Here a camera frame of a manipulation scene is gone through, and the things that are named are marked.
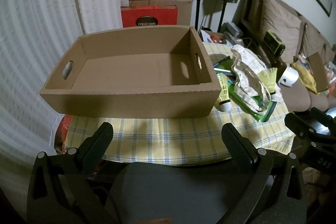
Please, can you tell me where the large brown sofa cushion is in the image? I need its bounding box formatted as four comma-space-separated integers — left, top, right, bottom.
259, 0, 302, 48

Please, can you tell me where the red collection gift bag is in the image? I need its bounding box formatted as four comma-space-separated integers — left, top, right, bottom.
121, 5, 179, 28

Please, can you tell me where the white round device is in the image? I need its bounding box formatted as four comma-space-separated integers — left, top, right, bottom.
279, 67, 299, 88

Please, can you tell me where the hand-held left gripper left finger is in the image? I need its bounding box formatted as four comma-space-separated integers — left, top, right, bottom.
27, 122, 114, 214

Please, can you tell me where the green black radio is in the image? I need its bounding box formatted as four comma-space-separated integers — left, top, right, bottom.
263, 30, 286, 56

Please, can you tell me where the cardboard tray box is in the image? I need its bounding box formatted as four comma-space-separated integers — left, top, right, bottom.
39, 25, 222, 119

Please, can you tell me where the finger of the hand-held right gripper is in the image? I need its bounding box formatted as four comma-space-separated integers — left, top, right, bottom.
285, 112, 328, 142

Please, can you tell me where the yellow checked tablecloth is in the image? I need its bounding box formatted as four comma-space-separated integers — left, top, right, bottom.
64, 42, 296, 168

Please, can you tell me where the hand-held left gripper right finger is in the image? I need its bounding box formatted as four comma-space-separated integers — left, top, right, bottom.
222, 123, 307, 214

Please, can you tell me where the green snack zip bag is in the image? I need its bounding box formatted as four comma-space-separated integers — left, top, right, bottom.
228, 80, 276, 123

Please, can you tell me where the yellow shuttlecock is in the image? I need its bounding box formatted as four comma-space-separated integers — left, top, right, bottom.
215, 73, 232, 112
256, 68, 279, 101

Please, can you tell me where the white patterned bag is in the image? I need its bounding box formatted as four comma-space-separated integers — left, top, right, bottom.
230, 44, 282, 112

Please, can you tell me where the large brown cardboard box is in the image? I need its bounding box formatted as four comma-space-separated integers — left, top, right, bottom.
129, 0, 193, 28

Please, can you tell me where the yellow cloth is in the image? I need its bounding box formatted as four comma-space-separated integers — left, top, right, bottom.
290, 56, 319, 94

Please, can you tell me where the white curtain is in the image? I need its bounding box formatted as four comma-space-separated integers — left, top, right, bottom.
0, 0, 132, 161

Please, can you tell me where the brown sofa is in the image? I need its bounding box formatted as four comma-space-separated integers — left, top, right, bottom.
231, 0, 336, 112

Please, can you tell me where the brown cardboard piece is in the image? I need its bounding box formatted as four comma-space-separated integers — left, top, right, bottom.
307, 52, 330, 93

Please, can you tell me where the open box of clutter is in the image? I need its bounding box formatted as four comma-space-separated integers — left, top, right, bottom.
201, 30, 229, 44

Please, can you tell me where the small brown sofa cushion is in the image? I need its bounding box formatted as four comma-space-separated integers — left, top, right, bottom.
299, 17, 334, 56

